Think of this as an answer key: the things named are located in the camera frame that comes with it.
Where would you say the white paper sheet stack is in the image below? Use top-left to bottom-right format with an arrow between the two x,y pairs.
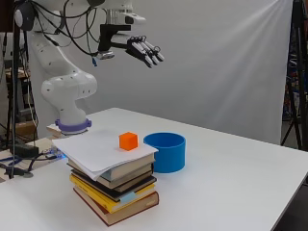
52,128 -> 159,182

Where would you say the white hanging backdrop sheet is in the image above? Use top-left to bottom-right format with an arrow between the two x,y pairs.
27,0 -> 295,145

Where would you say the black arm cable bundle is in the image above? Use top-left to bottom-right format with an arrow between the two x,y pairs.
18,0 -> 109,58

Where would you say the tan hardcover book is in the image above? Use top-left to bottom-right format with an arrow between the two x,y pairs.
70,163 -> 154,190

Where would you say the blue round tub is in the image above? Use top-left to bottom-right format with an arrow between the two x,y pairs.
142,132 -> 187,174

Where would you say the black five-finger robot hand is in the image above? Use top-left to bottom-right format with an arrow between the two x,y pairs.
111,34 -> 166,69

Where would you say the orange cube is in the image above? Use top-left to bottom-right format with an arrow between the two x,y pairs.
118,131 -> 140,152

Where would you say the yellow hardcover book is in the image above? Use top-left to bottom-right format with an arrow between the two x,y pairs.
69,173 -> 157,215

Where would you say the black vertical pole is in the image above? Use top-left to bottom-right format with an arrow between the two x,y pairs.
7,0 -> 22,180

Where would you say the black hardcover book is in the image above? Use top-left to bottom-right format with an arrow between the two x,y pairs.
70,170 -> 158,202

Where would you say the grey hardcover book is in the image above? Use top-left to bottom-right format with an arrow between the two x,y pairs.
66,153 -> 156,183

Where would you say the purple arm base ring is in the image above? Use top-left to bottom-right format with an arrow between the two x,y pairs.
54,117 -> 92,135

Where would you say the black tripod stand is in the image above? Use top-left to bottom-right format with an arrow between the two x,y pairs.
280,0 -> 308,151

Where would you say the black power adapter box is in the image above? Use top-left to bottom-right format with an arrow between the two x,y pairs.
9,142 -> 40,159

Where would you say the dark red hardcover book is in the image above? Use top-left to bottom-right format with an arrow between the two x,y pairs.
73,187 -> 160,227

